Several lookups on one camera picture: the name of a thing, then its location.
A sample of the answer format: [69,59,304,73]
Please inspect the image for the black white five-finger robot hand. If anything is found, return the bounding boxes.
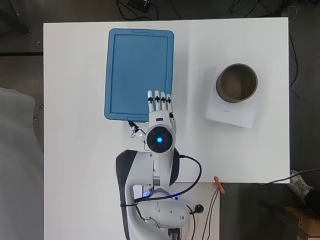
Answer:
[146,89,177,130]

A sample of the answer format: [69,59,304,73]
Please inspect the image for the blue plastic lid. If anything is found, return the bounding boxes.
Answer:
[103,27,176,124]

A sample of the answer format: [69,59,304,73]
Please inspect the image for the brown round tub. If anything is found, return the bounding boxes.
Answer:
[215,62,259,104]

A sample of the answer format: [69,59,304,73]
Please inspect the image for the white flat stand box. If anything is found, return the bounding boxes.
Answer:
[205,63,263,129]

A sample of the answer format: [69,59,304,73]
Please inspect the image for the orange clamp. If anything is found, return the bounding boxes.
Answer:
[213,175,226,195]

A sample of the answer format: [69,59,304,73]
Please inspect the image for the black round plug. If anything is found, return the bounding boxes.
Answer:
[186,203,205,216]

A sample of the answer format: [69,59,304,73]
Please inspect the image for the crumpled grey cloth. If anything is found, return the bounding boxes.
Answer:
[288,169,314,198]

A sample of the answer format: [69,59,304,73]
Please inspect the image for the brown wooden furniture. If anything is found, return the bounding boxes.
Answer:
[285,206,320,240]

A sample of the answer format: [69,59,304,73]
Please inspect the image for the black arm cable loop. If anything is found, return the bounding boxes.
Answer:
[120,154,203,208]

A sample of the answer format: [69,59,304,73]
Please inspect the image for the black floor cable bundle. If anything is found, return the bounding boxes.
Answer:
[115,0,161,22]

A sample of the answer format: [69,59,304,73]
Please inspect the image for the thin cables by clamp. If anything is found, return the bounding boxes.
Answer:
[200,189,222,240]

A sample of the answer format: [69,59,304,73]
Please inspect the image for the thin black table-edge cable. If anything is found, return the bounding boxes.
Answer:
[287,31,300,104]

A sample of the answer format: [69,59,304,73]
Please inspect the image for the grey cable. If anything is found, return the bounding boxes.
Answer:
[265,167,320,185]

